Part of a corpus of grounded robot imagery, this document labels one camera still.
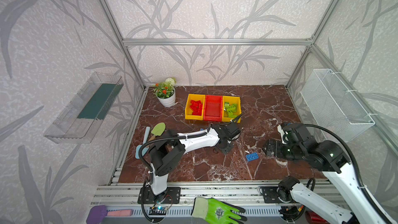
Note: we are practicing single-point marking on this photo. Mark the green garden shovel wooden handle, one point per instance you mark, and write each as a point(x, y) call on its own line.
point(157, 131)

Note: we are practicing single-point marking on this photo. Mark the green work glove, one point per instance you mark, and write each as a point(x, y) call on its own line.
point(214, 211)

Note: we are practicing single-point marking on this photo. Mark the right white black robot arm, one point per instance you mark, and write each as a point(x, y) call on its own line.
point(337, 163)

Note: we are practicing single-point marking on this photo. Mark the white wire mesh basket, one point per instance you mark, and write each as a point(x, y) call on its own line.
point(334, 106)

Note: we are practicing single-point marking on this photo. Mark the left yellow plastic bin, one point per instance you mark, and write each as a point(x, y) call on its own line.
point(188, 111)

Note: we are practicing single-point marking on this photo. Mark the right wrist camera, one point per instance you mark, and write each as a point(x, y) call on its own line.
point(282, 132)

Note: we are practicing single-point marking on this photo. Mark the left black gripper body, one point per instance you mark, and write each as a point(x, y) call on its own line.
point(233, 127)

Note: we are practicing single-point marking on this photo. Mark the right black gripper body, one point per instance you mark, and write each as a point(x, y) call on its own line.
point(272, 147)

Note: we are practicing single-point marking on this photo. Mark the yellow plastic bin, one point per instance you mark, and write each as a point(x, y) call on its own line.
point(188, 111)
point(231, 100)

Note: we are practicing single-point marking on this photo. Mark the light blue garden trowel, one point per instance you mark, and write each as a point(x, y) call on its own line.
point(147, 131)

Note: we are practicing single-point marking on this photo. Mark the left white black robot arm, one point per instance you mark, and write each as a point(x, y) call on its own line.
point(162, 155)

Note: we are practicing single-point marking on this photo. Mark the red plastic bin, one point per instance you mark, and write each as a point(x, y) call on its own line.
point(213, 108)

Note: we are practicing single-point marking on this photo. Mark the potted plant white pot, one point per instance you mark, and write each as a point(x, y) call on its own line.
point(165, 92)

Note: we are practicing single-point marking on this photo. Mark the clear acrylic wall shelf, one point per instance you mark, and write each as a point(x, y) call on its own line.
point(81, 119)

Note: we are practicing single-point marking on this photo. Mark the right yellow plastic bin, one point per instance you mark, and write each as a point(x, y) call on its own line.
point(231, 100)

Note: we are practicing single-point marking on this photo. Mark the blue lego brick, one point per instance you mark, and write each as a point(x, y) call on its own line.
point(252, 157)

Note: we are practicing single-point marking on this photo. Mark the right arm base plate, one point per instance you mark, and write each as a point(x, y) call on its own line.
point(270, 194)

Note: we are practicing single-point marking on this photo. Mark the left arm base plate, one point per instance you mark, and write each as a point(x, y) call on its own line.
point(170, 196)

